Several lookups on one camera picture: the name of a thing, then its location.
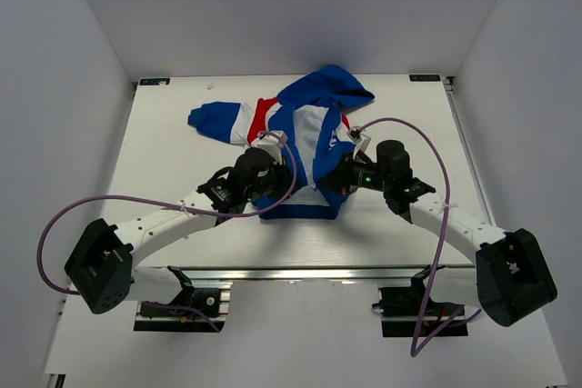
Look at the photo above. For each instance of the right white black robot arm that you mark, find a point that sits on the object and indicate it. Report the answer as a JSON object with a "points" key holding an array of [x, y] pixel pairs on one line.
{"points": [[509, 278]]}

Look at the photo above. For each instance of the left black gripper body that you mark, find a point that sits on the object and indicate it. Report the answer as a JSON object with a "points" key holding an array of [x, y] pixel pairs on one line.
{"points": [[271, 185]]}

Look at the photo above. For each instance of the left blue table sticker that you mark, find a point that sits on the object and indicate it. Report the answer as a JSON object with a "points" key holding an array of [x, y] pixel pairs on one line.
{"points": [[157, 81]]}

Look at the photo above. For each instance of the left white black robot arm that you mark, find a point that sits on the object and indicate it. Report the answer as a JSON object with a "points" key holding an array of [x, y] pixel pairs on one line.
{"points": [[106, 266]]}

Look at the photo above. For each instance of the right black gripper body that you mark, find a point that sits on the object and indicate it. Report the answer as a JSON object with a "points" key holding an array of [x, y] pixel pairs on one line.
{"points": [[362, 174]]}

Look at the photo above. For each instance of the right blue table sticker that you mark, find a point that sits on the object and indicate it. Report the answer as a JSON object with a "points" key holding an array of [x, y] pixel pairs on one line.
{"points": [[424, 78]]}

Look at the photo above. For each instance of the blue table sticker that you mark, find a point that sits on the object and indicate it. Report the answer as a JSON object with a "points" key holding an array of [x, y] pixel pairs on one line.
{"points": [[424, 78], [157, 81]]}

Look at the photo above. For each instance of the blue white red jacket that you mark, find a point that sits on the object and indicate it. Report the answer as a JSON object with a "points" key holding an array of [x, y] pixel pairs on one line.
{"points": [[311, 113]]}

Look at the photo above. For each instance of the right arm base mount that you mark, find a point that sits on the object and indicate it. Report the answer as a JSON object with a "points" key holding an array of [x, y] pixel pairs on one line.
{"points": [[399, 308]]}

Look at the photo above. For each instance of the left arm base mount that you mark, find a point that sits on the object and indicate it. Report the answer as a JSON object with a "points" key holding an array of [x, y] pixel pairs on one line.
{"points": [[169, 302]]}

